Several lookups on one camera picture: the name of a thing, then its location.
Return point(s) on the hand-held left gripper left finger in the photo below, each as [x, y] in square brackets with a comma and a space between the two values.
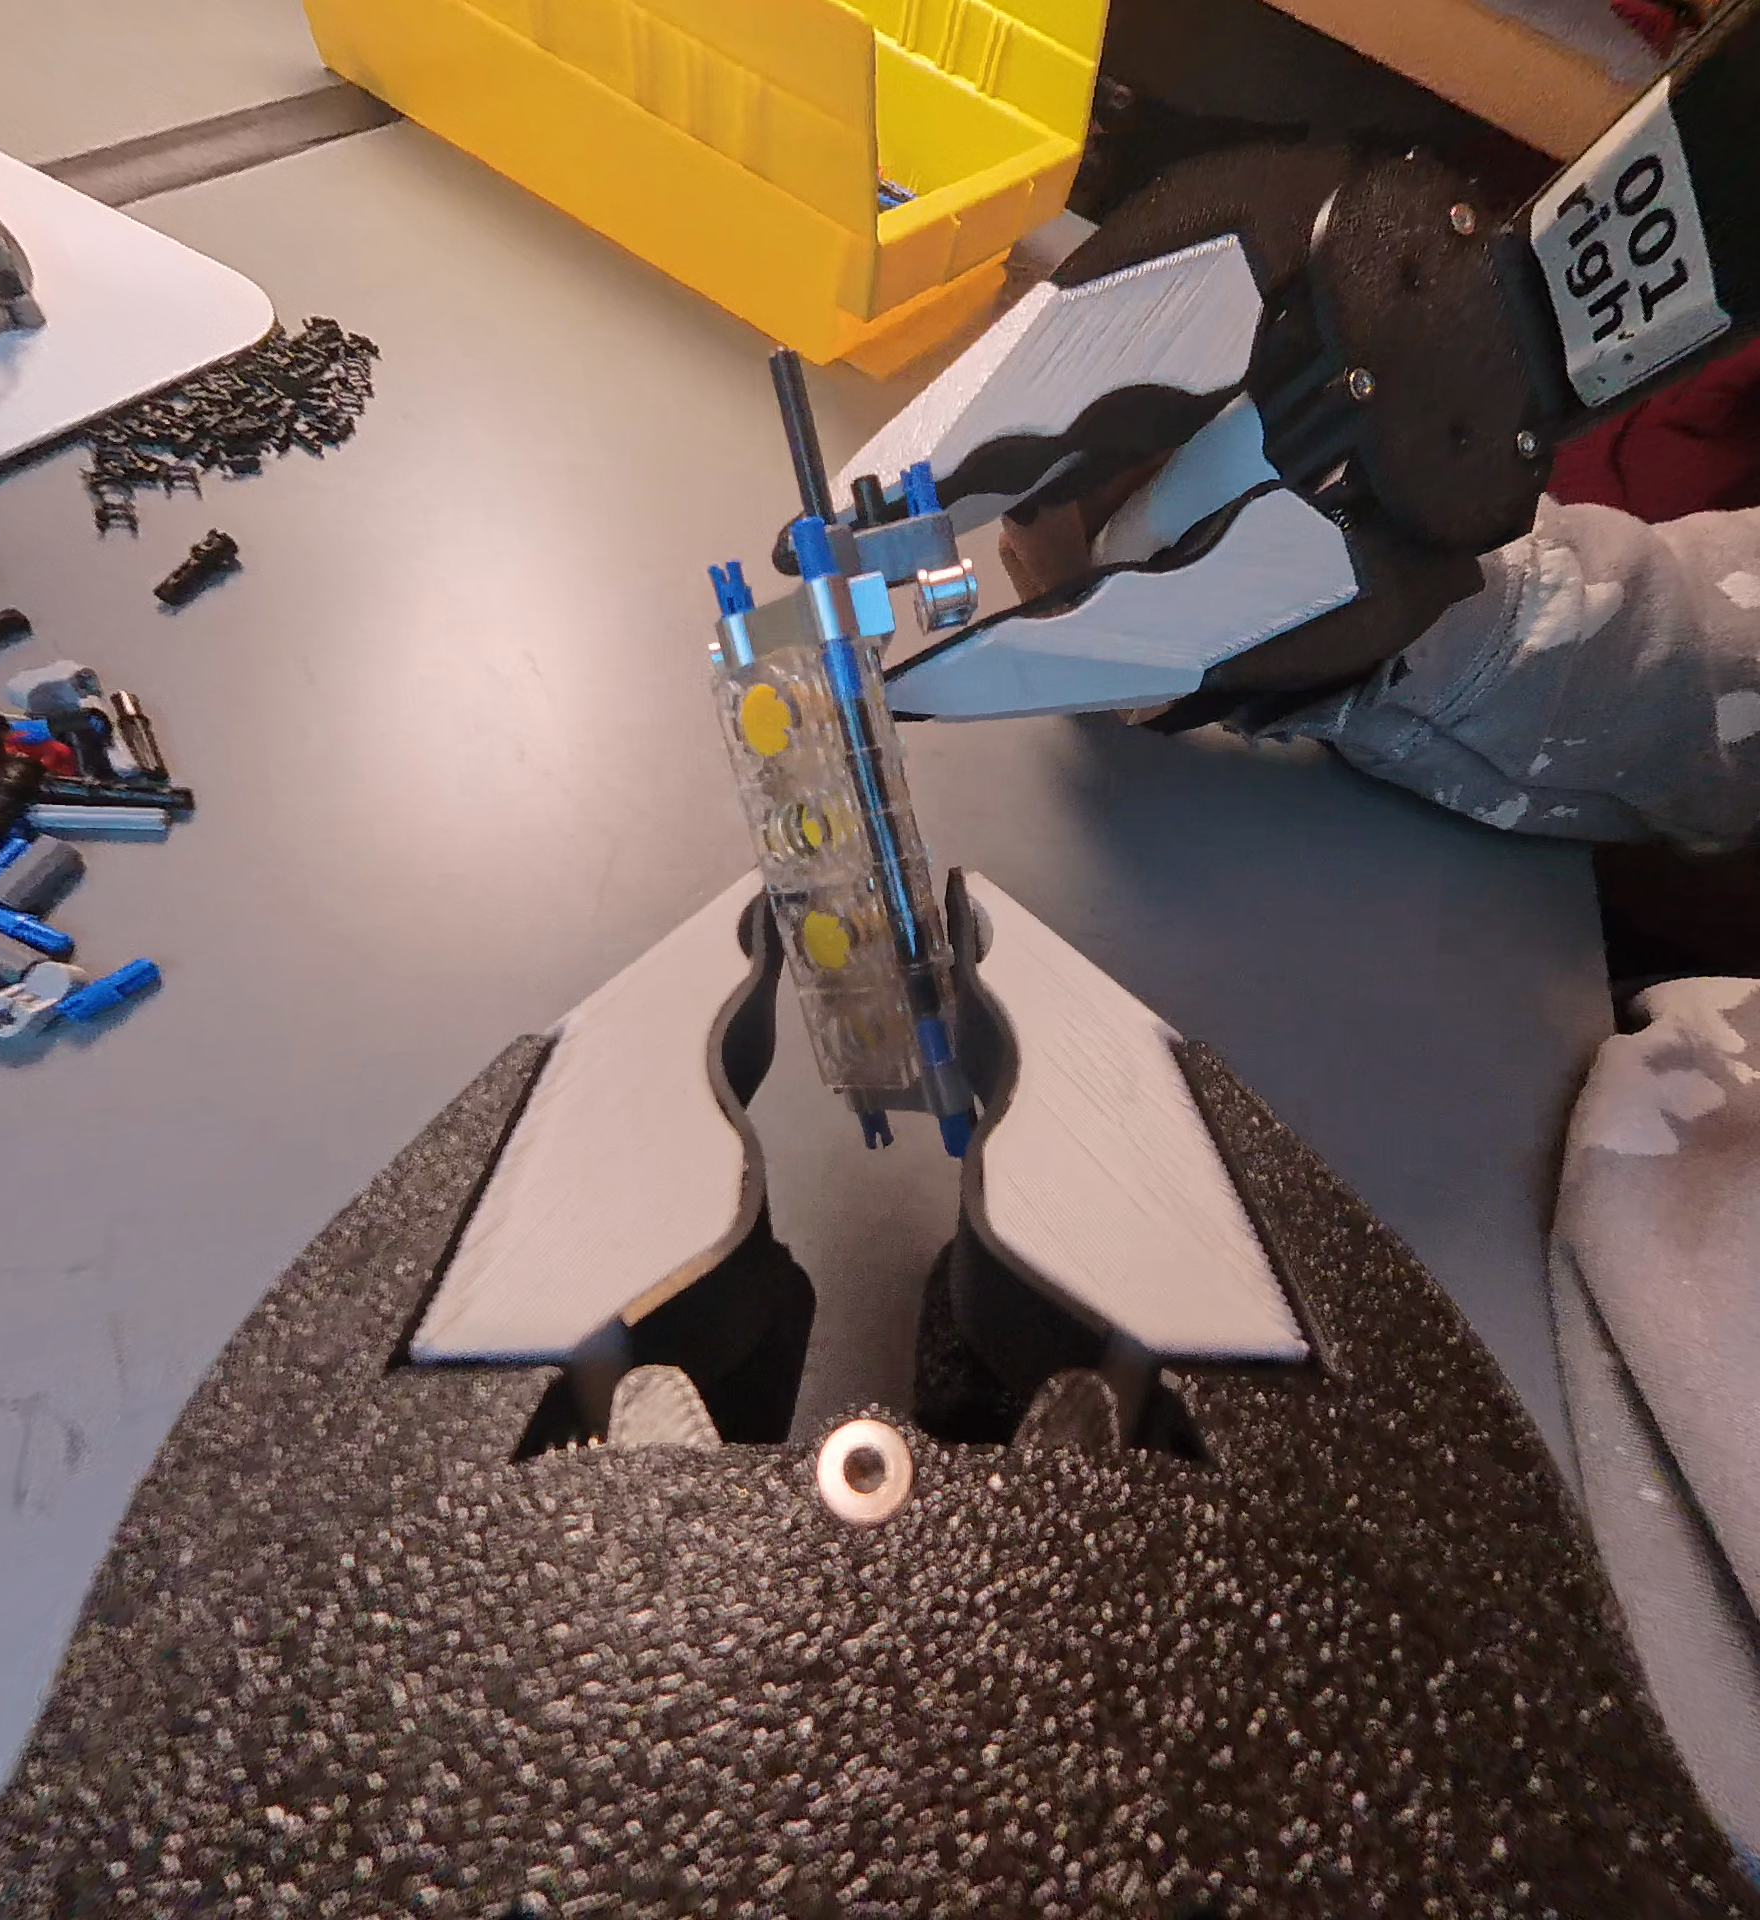
[596, 1200]

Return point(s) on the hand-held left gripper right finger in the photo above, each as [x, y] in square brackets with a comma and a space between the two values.
[1120, 1200]

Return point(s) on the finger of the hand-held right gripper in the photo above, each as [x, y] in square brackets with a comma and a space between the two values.
[1105, 337]
[1196, 623]

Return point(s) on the clear brick engine assembly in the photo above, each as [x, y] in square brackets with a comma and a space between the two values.
[822, 840]

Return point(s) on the person's right forearm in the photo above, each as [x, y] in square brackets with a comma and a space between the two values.
[1647, 677]

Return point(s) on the grey desk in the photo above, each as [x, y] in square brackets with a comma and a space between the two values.
[447, 677]

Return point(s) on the person's right hand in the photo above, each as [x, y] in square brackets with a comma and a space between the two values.
[1043, 554]

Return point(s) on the red office chair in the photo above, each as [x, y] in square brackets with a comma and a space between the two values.
[1721, 429]

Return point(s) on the yellow plastic bin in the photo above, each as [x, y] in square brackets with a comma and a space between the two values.
[596, 90]

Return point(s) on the pile of mixed brick parts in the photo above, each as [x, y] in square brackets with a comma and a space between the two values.
[12, 840]

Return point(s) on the single black connector pin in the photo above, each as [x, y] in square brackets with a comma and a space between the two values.
[198, 568]

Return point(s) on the pile of black pins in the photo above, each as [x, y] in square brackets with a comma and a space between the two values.
[220, 419]

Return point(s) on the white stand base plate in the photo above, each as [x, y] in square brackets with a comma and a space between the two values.
[147, 301]

